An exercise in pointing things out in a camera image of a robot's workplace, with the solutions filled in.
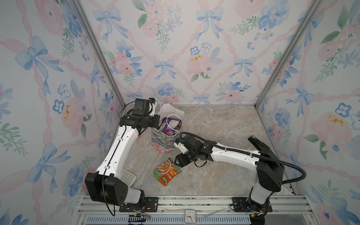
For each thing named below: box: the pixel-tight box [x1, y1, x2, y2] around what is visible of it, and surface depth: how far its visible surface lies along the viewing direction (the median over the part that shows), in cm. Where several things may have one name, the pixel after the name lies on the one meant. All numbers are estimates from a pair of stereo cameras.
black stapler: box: [247, 135, 265, 151], surface depth 97 cm
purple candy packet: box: [158, 117, 183, 136], surface depth 85 cm
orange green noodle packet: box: [153, 157, 182, 187], surface depth 86 cm
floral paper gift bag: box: [150, 103, 185, 154], surface depth 82 cm
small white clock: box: [184, 209, 197, 225], surface depth 70 cm
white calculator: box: [120, 168, 137, 188], surface depth 83 cm
